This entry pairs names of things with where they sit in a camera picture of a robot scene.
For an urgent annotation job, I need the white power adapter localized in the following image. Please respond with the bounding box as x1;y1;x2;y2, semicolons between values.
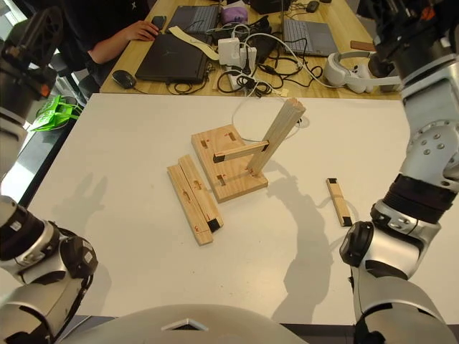
217;38;242;67

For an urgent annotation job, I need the wooden cross bar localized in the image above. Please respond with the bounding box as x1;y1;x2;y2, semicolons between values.
212;140;270;165
326;178;354;227

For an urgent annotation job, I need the wooden seat board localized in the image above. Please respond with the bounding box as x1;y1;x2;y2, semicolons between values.
190;124;269;204

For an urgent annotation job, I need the grey laptop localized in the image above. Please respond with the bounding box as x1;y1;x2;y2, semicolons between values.
167;4;221;35
281;17;340;58

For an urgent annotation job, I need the person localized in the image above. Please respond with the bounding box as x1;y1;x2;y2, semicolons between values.
60;0;163;90

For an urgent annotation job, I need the black laptop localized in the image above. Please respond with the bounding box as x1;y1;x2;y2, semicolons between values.
135;32;211;85

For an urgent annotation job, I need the white headset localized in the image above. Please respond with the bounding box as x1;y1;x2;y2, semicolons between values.
323;51;403;95

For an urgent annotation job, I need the purple pouch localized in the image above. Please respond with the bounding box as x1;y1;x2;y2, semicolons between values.
219;6;249;24

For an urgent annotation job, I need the green bag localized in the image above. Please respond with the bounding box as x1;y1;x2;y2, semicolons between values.
29;95;84;132

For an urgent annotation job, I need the beige strap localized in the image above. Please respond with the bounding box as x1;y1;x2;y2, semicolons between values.
167;26;220;62

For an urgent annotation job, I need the robot body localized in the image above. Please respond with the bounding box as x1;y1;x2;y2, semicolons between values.
77;304;356;344

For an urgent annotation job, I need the wooden leg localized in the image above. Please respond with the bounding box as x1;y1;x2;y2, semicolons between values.
166;163;215;247
247;97;307;178
178;154;224;235

